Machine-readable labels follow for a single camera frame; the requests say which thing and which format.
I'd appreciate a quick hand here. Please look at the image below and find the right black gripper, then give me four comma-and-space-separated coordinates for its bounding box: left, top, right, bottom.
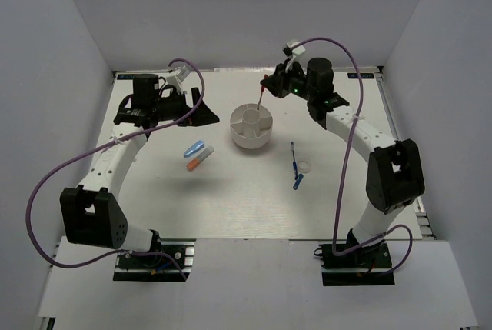
261, 60, 315, 102

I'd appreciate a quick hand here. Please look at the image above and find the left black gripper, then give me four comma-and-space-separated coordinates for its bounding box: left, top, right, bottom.
151, 88, 219, 128

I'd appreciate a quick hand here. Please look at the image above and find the red ballpoint pen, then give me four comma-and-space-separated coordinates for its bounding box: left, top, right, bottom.
256, 74, 268, 111

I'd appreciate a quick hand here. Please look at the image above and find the blue highlighter marker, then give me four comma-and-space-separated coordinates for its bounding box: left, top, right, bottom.
183, 140, 204, 158

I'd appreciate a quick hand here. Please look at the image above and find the orange highlighter marker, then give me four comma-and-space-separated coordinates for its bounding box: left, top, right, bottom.
186, 145, 214, 172

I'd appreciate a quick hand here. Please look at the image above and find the white tape roll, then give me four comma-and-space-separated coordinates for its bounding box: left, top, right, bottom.
297, 157, 312, 174

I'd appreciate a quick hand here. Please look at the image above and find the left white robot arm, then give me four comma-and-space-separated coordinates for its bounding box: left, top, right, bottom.
60, 67, 219, 268

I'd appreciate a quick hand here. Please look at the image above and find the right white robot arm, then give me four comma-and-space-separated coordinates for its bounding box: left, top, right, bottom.
261, 58, 425, 268

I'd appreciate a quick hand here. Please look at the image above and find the white round divided organizer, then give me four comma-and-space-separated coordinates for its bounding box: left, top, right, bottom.
229, 104, 273, 150

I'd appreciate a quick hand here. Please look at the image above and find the small blue clip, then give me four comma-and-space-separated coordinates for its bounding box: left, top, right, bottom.
293, 174, 304, 190

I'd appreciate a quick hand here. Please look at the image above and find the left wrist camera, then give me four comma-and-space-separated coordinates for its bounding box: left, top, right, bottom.
166, 66, 190, 94

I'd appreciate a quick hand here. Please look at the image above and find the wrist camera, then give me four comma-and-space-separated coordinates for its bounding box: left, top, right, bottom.
282, 40, 306, 61
166, 66, 190, 94

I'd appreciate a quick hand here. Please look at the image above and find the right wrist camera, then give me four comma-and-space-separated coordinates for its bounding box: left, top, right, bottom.
282, 40, 306, 61

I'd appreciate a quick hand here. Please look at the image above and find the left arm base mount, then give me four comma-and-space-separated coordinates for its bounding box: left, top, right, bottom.
113, 239, 195, 282

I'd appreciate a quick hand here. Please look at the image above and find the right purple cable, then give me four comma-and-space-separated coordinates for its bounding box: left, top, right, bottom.
294, 36, 414, 273

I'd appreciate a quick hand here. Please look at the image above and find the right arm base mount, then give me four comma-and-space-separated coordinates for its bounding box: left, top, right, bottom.
314, 242, 395, 287

